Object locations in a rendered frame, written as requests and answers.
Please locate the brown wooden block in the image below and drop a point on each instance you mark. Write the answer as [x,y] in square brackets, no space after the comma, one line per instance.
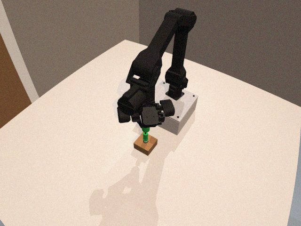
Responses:
[145,148]

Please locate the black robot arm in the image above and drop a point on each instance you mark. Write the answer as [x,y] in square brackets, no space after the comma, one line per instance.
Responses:
[147,65]

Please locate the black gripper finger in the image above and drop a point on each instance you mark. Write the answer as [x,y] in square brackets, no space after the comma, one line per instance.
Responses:
[138,121]

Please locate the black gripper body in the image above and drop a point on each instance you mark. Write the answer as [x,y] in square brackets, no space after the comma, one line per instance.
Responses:
[166,106]

